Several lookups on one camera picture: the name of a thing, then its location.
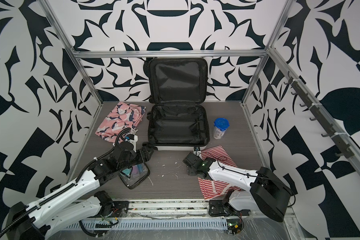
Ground black open suitcase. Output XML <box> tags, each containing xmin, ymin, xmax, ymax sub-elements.
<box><xmin>144</xmin><ymin>58</ymin><xmax>210</xmax><ymax>148</ymax></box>

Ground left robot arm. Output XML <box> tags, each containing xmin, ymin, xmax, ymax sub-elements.
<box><xmin>0</xmin><ymin>128</ymin><xmax>155</xmax><ymax>240</ymax></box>

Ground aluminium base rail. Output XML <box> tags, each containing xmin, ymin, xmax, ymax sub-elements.
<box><xmin>38</xmin><ymin>197</ymin><xmax>296</xmax><ymax>221</ymax></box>

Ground aluminium cage frame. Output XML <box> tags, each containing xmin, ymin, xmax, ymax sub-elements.
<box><xmin>39</xmin><ymin>1</ymin><xmax>360</xmax><ymax>176</ymax></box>

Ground blue lid plastic jar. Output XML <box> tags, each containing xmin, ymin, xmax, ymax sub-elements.
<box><xmin>213</xmin><ymin>118</ymin><xmax>230</xmax><ymax>140</ymax></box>

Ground wall hook rack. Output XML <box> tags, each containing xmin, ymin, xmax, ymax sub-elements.
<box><xmin>285</xmin><ymin>72</ymin><xmax>355</xmax><ymax>159</ymax></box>

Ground red white striped shirt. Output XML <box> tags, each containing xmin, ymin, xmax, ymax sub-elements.
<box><xmin>198</xmin><ymin>146</ymin><xmax>240</xmax><ymax>200</ymax></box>

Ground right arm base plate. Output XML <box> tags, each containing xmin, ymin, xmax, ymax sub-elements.
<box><xmin>208</xmin><ymin>200</ymin><xmax>251</xmax><ymax>217</ymax></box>

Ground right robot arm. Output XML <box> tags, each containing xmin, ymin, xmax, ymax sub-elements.
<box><xmin>183</xmin><ymin>153</ymin><xmax>293</xmax><ymax>223</ymax></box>

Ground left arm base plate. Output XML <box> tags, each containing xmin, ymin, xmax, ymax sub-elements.
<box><xmin>93</xmin><ymin>201</ymin><xmax>130</xmax><ymax>218</ymax></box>

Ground clear toiletry pouch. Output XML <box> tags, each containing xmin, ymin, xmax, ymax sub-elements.
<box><xmin>119</xmin><ymin>163</ymin><xmax>150</xmax><ymax>190</ymax></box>

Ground white slotted cable duct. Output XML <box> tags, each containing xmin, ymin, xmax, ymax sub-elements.
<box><xmin>83</xmin><ymin>219</ymin><xmax>228</xmax><ymax>231</ymax></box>

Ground pink patterned shorts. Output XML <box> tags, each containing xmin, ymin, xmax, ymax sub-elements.
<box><xmin>95</xmin><ymin>102</ymin><xmax>146</xmax><ymax>143</ymax></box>

